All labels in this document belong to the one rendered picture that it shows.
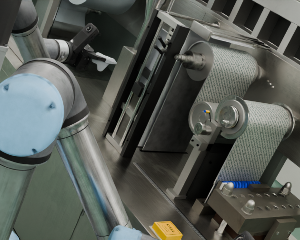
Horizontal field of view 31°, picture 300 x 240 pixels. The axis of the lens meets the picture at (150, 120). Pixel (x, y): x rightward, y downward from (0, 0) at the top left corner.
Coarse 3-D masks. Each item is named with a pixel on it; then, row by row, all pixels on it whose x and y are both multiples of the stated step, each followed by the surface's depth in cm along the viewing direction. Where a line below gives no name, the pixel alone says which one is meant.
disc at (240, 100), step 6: (228, 96) 182; (234, 96) 180; (222, 102) 184; (240, 102) 178; (246, 108) 176; (216, 114) 186; (246, 114) 176; (216, 120) 186; (246, 120) 176; (246, 126) 176; (222, 132) 183; (240, 132) 177; (228, 138) 181; (234, 138) 179
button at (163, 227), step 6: (156, 222) 166; (162, 222) 168; (168, 222) 169; (156, 228) 165; (162, 228) 165; (168, 228) 166; (174, 228) 168; (162, 234) 163; (168, 234) 163; (174, 234) 165; (180, 234) 166
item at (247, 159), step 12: (240, 144) 181; (252, 144) 185; (264, 144) 189; (276, 144) 193; (228, 156) 181; (240, 156) 185; (252, 156) 189; (264, 156) 193; (228, 168) 184; (240, 168) 189; (252, 168) 193; (264, 168) 197; (216, 180) 185; (228, 180) 189; (240, 180) 193; (252, 180) 197
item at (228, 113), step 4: (224, 108) 181; (228, 108) 179; (232, 108) 178; (236, 108) 179; (220, 112) 182; (224, 112) 180; (228, 112) 180; (232, 112) 178; (236, 112) 177; (220, 116) 182; (224, 116) 181; (228, 116) 179; (232, 116) 178; (236, 116) 177; (220, 120) 181; (232, 120) 178; (236, 120) 177; (224, 124) 180; (232, 124) 177; (236, 124) 178
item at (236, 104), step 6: (228, 102) 182; (234, 102) 179; (240, 108) 177; (240, 114) 177; (288, 114) 194; (240, 120) 177; (222, 126) 183; (240, 126) 177; (228, 132) 181; (234, 132) 179
